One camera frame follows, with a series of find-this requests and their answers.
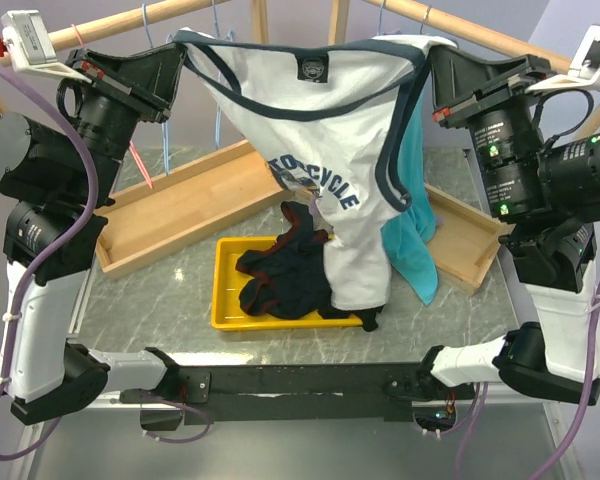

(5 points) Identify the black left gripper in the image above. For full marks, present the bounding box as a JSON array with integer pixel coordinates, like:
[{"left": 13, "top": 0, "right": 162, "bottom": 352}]
[{"left": 59, "top": 39, "right": 186, "bottom": 204}]

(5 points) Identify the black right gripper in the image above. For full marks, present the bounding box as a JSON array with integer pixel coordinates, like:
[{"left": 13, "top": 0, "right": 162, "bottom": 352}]
[{"left": 422, "top": 36, "right": 551, "bottom": 216}]

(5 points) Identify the white navy-trimmed tank top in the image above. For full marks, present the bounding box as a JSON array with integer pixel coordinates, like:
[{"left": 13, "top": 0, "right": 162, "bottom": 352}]
[{"left": 174, "top": 28, "right": 449, "bottom": 310}]

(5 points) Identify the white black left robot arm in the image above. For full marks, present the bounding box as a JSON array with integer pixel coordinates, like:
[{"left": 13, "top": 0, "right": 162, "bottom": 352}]
[{"left": 0, "top": 44, "right": 186, "bottom": 425}]

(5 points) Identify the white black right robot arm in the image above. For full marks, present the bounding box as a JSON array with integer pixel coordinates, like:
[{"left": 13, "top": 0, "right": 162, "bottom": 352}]
[{"left": 417, "top": 46, "right": 600, "bottom": 405}]

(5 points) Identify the wooden hanger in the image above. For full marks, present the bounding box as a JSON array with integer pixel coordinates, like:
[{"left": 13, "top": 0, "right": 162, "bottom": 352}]
[{"left": 418, "top": 5, "right": 432, "bottom": 35}]

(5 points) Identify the blue hanger holding purple shirt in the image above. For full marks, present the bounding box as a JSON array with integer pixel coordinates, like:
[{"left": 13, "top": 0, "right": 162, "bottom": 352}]
[{"left": 376, "top": 0, "right": 386, "bottom": 36}]

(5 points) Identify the left wooden clothes rack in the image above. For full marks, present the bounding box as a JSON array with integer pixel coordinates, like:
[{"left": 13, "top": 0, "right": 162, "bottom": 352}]
[{"left": 0, "top": 0, "right": 297, "bottom": 280}]

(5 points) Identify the wooden clothes rack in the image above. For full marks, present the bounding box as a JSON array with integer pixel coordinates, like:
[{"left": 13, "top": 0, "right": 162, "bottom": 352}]
[
  {"left": 0, "top": 0, "right": 297, "bottom": 280},
  {"left": 329, "top": 0, "right": 600, "bottom": 296}
]

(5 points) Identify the right wooden clothes rack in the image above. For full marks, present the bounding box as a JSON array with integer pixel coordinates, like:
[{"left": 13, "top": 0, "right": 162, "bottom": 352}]
[{"left": 329, "top": 0, "right": 600, "bottom": 296}]

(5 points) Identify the turquoise t-shirt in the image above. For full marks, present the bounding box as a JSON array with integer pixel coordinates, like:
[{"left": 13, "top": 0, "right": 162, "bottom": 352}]
[{"left": 382, "top": 101, "right": 438, "bottom": 305}]

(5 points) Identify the yellow plastic tray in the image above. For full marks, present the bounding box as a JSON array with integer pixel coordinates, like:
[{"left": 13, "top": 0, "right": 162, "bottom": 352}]
[{"left": 210, "top": 236, "right": 362, "bottom": 332}]

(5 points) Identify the light blue wire hanger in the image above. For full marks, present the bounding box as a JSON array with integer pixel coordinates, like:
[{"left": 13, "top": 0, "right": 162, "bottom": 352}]
[{"left": 141, "top": 3, "right": 171, "bottom": 176}]

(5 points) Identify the pink wire hanger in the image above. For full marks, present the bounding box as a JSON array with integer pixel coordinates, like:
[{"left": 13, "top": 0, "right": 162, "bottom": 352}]
[{"left": 71, "top": 24, "right": 154, "bottom": 189}]

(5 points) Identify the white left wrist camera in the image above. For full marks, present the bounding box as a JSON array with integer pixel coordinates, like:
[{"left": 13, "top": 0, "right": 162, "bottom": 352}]
[{"left": 0, "top": 10, "right": 91, "bottom": 84}]

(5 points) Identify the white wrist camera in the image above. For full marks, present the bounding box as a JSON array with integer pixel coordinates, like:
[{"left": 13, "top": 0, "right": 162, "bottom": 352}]
[
  {"left": 526, "top": 25, "right": 600, "bottom": 93},
  {"left": 0, "top": 10, "right": 91, "bottom": 84}
]

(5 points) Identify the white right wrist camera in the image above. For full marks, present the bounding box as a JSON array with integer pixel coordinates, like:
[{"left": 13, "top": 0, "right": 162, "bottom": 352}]
[{"left": 526, "top": 25, "right": 600, "bottom": 93}]

